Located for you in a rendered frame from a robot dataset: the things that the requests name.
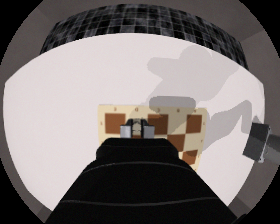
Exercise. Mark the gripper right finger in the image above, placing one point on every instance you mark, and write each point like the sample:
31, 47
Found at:
148, 130

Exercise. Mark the white rook chess piece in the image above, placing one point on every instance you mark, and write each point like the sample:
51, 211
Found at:
136, 126

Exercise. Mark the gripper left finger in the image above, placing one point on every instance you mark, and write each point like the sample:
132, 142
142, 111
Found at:
126, 131

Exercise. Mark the brown and tan chessboard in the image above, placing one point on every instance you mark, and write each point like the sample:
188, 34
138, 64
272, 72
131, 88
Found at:
184, 127

